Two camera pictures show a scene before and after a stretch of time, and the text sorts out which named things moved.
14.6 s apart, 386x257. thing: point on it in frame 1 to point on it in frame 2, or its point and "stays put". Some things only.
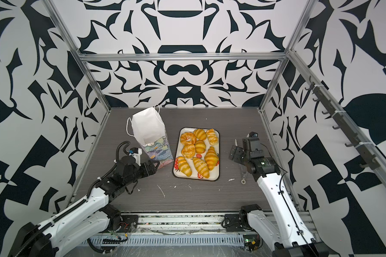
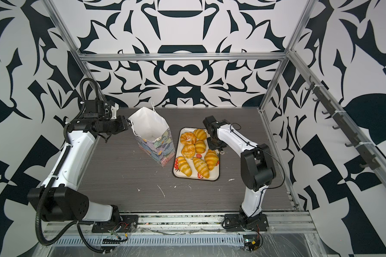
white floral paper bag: [149, 129] stays put
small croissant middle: [200, 146] stays put
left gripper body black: [143, 171] to [115, 128]
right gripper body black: [238, 154] to [213, 144]
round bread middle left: [188, 151] stays put
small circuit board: [252, 241] stays put
